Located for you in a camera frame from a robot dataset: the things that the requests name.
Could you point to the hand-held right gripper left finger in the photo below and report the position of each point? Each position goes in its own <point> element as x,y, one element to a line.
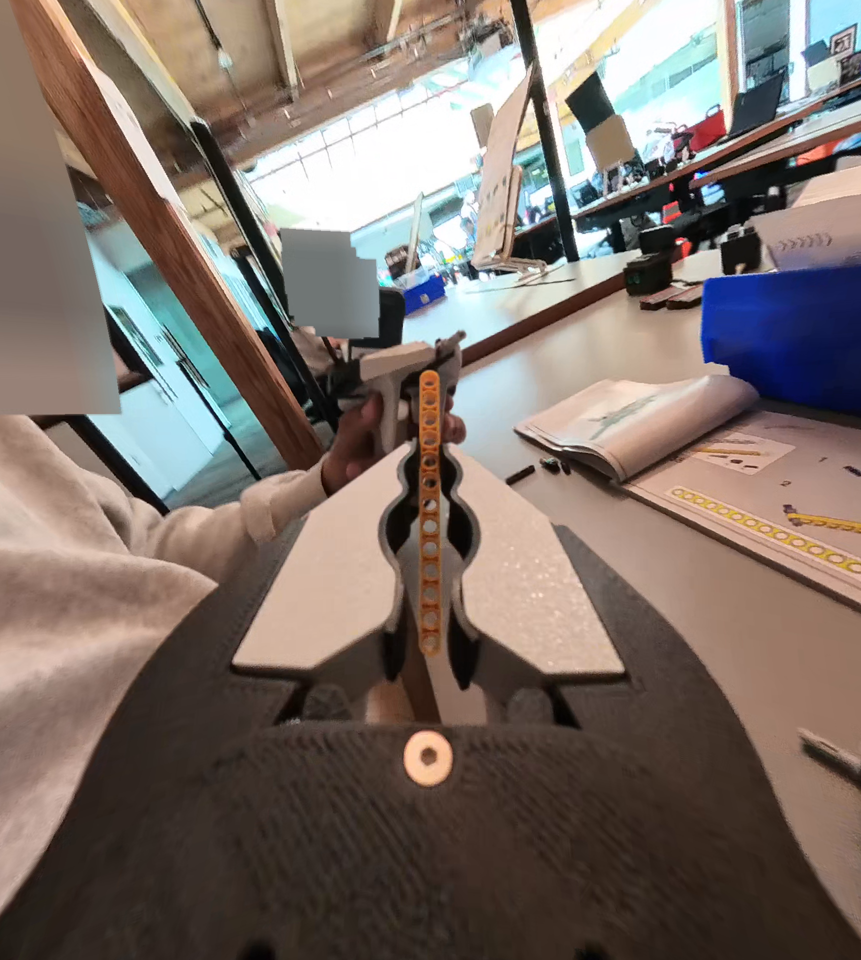
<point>310,600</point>

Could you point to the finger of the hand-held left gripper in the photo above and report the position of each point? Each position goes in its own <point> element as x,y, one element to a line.
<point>451,375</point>
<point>393,364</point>

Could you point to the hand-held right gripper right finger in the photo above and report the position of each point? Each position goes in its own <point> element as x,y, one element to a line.
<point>535,600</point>

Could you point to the yellow lego beam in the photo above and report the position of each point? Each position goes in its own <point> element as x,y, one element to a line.
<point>421,517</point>

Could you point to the person's left forearm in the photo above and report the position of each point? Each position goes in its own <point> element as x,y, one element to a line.
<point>265,510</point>

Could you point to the black lego axle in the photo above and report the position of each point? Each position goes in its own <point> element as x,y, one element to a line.
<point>520,474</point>

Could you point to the small black lego connector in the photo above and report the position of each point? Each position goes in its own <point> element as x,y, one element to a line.
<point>554,465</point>

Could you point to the lego instruction booklet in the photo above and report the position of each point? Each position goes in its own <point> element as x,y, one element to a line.
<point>640,420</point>

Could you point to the person's left hand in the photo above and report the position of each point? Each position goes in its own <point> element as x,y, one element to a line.
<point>355,442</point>

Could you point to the black office chair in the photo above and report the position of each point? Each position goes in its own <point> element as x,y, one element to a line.
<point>393,315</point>

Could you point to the blue storage bin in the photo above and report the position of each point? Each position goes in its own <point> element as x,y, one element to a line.
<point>423,292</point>

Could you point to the wood-edged white table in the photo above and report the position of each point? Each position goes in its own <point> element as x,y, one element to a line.
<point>520,300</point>

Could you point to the cardboard sheet on stand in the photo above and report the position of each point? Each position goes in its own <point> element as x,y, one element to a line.
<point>502,187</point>

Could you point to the wooden beam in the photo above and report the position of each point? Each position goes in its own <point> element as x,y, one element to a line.
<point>175,262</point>

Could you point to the black charger box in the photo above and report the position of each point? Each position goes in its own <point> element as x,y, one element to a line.
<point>648,271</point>

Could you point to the dark flat battery packs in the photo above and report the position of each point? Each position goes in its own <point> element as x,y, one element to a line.
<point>670,298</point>

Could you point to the printed instruction sheet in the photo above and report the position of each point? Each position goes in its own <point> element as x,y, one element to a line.
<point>775,510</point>

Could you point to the black pole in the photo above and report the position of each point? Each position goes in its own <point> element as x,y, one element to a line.
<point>547,135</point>

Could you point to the small black box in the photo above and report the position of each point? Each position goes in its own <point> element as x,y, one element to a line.
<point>740,251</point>

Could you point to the blue plastic bin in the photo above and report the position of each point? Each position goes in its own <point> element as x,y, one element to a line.
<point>798,345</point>

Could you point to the black laptop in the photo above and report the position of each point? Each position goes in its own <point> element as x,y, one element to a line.
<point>759,105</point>

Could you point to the white papers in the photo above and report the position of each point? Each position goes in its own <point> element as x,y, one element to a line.
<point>843,217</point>

